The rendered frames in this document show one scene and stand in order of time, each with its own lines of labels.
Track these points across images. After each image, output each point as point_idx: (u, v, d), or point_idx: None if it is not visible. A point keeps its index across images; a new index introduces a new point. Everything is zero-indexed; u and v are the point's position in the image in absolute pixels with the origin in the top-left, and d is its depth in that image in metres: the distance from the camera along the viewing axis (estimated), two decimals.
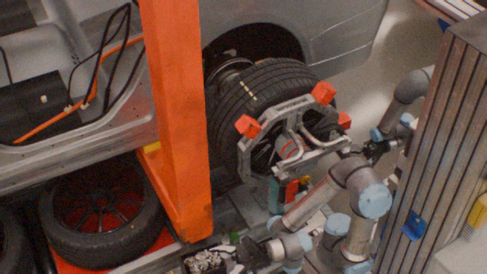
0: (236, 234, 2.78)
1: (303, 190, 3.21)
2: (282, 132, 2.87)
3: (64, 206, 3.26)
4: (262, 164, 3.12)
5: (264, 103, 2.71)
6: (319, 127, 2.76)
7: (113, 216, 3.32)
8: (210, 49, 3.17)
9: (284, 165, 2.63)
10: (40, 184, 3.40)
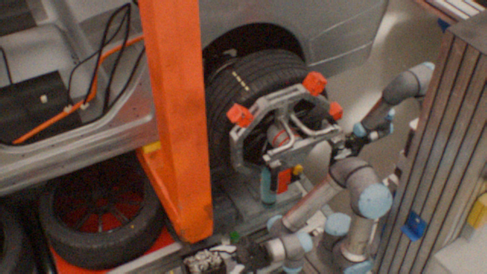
0: (236, 234, 2.78)
1: (295, 180, 3.26)
2: (274, 122, 2.92)
3: (64, 206, 3.26)
4: (256, 154, 3.17)
5: (256, 93, 2.76)
6: (310, 117, 2.81)
7: (113, 216, 3.32)
8: (210, 49, 3.17)
9: (275, 154, 2.67)
10: (40, 184, 3.40)
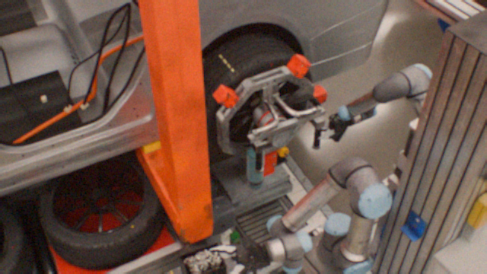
0: (236, 234, 2.78)
1: (281, 162, 3.35)
2: (259, 103, 3.01)
3: (64, 206, 3.26)
4: (243, 136, 3.26)
5: (241, 74, 2.85)
6: (294, 98, 2.90)
7: (113, 216, 3.32)
8: (210, 49, 3.17)
9: (259, 132, 2.76)
10: (40, 184, 3.40)
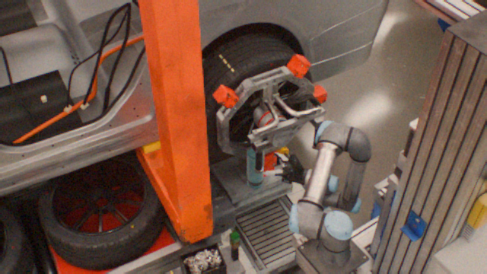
0: (236, 234, 2.78)
1: None
2: (259, 103, 3.01)
3: (64, 206, 3.26)
4: (243, 136, 3.26)
5: (241, 74, 2.85)
6: (294, 98, 2.90)
7: (113, 216, 3.32)
8: (210, 49, 3.17)
9: (259, 132, 2.76)
10: (40, 184, 3.40)
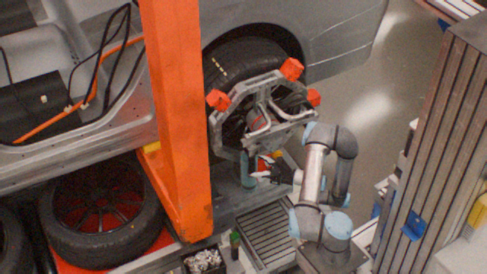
0: (236, 234, 2.78)
1: None
2: (253, 107, 2.99)
3: (64, 206, 3.26)
4: (237, 140, 3.24)
5: (233, 78, 2.83)
6: (288, 102, 2.88)
7: (113, 216, 3.32)
8: (210, 49, 3.17)
9: (252, 137, 2.75)
10: (40, 184, 3.40)
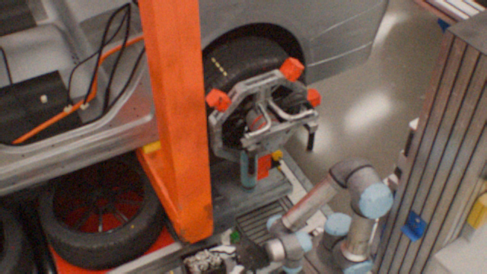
0: (236, 234, 2.78)
1: (275, 166, 3.33)
2: (253, 107, 2.99)
3: (64, 206, 3.26)
4: (237, 140, 3.24)
5: (233, 78, 2.83)
6: (288, 102, 2.88)
7: (113, 216, 3.32)
8: (210, 49, 3.17)
9: (252, 137, 2.75)
10: (40, 184, 3.40)
